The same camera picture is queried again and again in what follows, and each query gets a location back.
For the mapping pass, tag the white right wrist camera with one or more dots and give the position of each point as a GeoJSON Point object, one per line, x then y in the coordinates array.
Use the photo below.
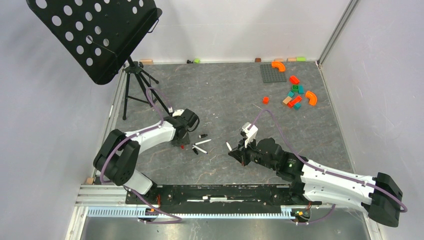
{"type": "Point", "coordinates": [248, 132]}

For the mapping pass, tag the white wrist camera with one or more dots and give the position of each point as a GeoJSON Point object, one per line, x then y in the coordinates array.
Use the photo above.
{"type": "Point", "coordinates": [248, 132]}
{"type": "Point", "coordinates": [178, 112]}

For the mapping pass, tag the teal brick lower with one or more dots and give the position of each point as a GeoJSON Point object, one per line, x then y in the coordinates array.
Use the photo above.
{"type": "Point", "coordinates": [297, 106]}

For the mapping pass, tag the grey lego baseplate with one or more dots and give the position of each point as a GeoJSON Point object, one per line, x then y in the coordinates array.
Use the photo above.
{"type": "Point", "coordinates": [271, 75]}

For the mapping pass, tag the orange curved block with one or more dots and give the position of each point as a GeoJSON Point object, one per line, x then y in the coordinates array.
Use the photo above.
{"type": "Point", "coordinates": [312, 98]}
{"type": "Point", "coordinates": [279, 66]}

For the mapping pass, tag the orange curved block right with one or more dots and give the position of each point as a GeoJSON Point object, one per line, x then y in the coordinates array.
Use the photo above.
{"type": "Point", "coordinates": [312, 98]}

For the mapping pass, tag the black perforated music stand desk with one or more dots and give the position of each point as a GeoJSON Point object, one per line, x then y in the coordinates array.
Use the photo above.
{"type": "Point", "coordinates": [99, 34]}

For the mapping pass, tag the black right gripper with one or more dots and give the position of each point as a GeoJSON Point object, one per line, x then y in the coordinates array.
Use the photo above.
{"type": "Point", "coordinates": [237, 154]}

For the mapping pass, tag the lime green block right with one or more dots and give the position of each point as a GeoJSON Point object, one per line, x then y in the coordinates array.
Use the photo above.
{"type": "Point", "coordinates": [301, 59]}

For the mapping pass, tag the red brick upper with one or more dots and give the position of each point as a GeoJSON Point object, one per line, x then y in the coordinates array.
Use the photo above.
{"type": "Point", "coordinates": [294, 80]}

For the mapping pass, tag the tan wooden block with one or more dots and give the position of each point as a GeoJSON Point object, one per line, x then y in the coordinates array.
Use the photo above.
{"type": "Point", "coordinates": [286, 100]}

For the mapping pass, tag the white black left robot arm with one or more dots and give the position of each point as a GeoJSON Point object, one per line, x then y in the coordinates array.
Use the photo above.
{"type": "Point", "coordinates": [118, 155]}

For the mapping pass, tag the small red cube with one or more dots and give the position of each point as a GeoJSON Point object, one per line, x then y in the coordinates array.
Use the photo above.
{"type": "Point", "coordinates": [265, 100]}

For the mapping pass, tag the green lego brick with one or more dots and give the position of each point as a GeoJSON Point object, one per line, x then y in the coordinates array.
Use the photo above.
{"type": "Point", "coordinates": [295, 88]}

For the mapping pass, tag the white pen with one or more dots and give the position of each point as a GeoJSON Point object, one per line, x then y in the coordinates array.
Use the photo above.
{"type": "Point", "coordinates": [200, 149]}
{"type": "Point", "coordinates": [228, 146]}
{"type": "Point", "coordinates": [202, 142]}

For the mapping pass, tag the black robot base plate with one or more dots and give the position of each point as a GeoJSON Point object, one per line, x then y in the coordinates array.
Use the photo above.
{"type": "Point", "coordinates": [225, 198]}

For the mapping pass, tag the wooden block at wall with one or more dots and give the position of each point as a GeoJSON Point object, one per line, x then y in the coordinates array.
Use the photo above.
{"type": "Point", "coordinates": [146, 61]}

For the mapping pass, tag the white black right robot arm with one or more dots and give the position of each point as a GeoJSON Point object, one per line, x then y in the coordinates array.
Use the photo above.
{"type": "Point", "coordinates": [378, 196]}

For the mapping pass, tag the red long brick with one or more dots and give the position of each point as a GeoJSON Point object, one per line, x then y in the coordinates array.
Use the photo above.
{"type": "Point", "coordinates": [295, 101]}

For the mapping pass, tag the orange curved block top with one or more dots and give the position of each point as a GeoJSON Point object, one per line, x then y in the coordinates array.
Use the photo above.
{"type": "Point", "coordinates": [279, 66]}

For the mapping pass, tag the teal brick right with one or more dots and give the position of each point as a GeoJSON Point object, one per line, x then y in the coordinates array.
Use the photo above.
{"type": "Point", "coordinates": [301, 89]}

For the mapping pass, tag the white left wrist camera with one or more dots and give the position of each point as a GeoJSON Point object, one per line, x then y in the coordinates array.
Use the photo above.
{"type": "Point", "coordinates": [178, 112]}

